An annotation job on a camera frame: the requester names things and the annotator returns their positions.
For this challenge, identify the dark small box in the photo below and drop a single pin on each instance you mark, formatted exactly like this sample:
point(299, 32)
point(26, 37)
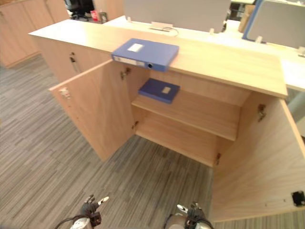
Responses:
point(103, 16)

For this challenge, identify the light wooden office cabinet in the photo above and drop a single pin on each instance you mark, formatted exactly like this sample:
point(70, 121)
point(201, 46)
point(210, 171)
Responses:
point(214, 59)

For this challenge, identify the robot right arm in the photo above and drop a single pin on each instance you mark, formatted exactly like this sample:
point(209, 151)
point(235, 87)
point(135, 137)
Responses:
point(203, 224)

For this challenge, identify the wooden cabinet door with latch plate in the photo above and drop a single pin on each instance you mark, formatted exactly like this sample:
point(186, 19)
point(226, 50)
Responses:
point(95, 107)

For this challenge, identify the black office chair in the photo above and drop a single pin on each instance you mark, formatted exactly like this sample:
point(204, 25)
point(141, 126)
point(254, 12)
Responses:
point(77, 8)

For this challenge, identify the metal cabinet door hinge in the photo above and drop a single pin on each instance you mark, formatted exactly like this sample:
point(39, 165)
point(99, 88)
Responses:
point(218, 159)
point(135, 124)
point(261, 112)
point(124, 72)

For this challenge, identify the blue folder with white label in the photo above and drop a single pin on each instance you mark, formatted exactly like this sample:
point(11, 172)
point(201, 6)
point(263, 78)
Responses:
point(152, 90)

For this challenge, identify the wooden wall cabinets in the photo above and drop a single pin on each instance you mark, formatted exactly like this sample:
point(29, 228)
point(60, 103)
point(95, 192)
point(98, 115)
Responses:
point(21, 31)

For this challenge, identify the grey desk divider panel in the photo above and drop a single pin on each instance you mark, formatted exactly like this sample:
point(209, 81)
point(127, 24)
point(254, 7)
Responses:
point(176, 13)

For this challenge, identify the white latch plate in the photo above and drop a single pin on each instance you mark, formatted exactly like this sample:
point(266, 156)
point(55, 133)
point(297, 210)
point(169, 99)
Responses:
point(64, 93)

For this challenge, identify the black door lock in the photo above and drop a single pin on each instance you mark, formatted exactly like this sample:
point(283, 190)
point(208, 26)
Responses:
point(298, 198)

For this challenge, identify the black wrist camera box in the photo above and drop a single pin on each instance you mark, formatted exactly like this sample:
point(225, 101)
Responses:
point(96, 218)

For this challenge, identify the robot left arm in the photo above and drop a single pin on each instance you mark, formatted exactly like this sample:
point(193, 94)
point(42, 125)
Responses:
point(79, 223)

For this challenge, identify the red box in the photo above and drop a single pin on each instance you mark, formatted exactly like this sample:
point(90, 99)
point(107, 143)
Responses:
point(94, 15)

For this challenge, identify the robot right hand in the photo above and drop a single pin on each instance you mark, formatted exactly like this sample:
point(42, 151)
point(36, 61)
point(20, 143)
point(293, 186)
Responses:
point(195, 212)

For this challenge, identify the wooden cabinet door with black lock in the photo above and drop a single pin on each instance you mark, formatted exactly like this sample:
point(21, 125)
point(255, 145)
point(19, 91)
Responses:
point(257, 167)

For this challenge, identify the grey divider panel blue edge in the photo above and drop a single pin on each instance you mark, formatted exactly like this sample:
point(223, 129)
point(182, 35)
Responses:
point(278, 23)

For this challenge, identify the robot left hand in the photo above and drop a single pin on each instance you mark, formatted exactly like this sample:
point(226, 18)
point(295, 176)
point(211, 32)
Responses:
point(89, 208)

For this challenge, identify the wooden cabinet shelf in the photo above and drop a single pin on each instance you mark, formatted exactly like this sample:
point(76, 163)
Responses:
point(190, 114)

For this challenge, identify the brown cardboard box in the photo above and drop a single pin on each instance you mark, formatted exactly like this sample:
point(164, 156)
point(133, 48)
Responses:
point(246, 17)

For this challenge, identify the white divider clamp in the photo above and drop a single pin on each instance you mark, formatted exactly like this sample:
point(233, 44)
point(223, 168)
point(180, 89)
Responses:
point(129, 19)
point(258, 39)
point(212, 31)

